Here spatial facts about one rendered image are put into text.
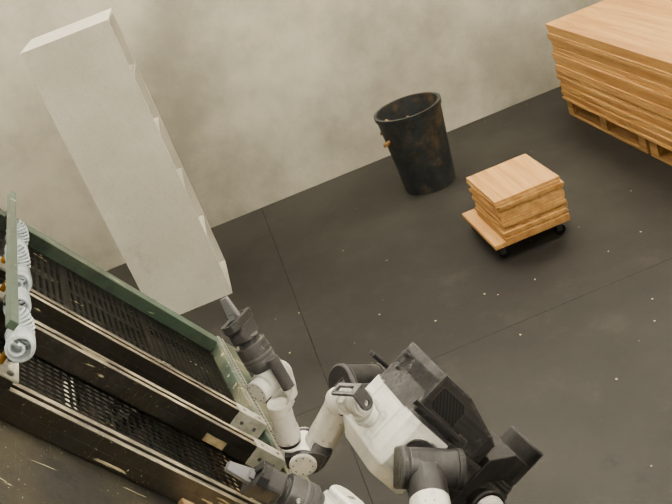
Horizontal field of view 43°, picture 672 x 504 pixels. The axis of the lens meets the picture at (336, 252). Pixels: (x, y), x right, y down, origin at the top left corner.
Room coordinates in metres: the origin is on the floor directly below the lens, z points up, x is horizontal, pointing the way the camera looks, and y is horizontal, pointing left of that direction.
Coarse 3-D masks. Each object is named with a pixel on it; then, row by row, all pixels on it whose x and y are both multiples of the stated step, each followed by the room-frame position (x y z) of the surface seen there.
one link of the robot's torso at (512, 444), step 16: (512, 432) 1.81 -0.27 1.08; (496, 448) 1.77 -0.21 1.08; (512, 448) 1.77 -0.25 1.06; (528, 448) 1.76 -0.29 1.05; (480, 464) 1.73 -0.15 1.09; (496, 464) 1.72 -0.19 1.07; (512, 464) 1.73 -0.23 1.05; (528, 464) 1.75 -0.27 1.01; (480, 480) 1.71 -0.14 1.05; (496, 480) 1.72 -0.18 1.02; (512, 480) 1.73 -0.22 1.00; (464, 496) 1.70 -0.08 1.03
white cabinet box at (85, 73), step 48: (48, 48) 5.54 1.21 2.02; (96, 48) 5.56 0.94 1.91; (48, 96) 5.53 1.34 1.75; (96, 96) 5.55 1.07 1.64; (144, 96) 6.14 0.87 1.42; (96, 144) 5.54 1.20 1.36; (144, 144) 5.56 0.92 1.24; (96, 192) 5.53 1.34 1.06; (144, 192) 5.55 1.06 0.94; (192, 192) 6.14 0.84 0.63; (144, 240) 5.54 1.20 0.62; (192, 240) 5.56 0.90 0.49; (144, 288) 5.53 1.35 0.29; (192, 288) 5.55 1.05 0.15
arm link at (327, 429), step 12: (324, 408) 1.96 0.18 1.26; (324, 420) 1.94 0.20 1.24; (336, 420) 1.93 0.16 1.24; (312, 432) 1.96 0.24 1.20; (324, 432) 1.94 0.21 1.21; (336, 432) 1.93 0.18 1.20; (312, 444) 1.94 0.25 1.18; (324, 444) 1.94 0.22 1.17; (336, 444) 1.95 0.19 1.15; (300, 456) 1.92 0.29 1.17; (312, 456) 1.93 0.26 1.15; (324, 456) 1.92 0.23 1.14; (300, 468) 1.93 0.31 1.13; (312, 468) 1.92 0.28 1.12
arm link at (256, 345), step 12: (240, 312) 2.09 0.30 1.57; (228, 324) 2.01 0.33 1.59; (240, 324) 1.99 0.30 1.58; (252, 324) 2.04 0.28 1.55; (228, 336) 2.00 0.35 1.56; (240, 336) 1.98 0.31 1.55; (252, 336) 2.00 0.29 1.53; (264, 336) 2.01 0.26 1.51; (240, 348) 2.00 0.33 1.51; (252, 348) 1.98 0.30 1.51; (264, 348) 1.98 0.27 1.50; (252, 360) 1.97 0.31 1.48
